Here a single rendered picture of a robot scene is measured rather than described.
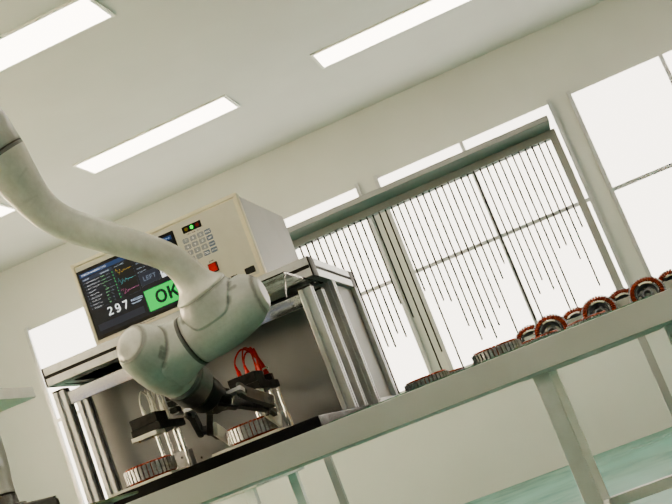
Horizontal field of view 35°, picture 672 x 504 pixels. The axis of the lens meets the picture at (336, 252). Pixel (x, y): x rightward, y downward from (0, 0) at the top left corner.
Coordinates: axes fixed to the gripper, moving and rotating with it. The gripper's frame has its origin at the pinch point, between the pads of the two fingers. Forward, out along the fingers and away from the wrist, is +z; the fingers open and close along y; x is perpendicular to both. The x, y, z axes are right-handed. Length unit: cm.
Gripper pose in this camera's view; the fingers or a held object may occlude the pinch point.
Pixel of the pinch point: (252, 427)
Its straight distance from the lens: 222.9
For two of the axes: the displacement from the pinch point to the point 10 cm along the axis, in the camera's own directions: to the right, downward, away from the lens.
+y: -8.7, 3.9, 3.0
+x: 1.4, 7.7, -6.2
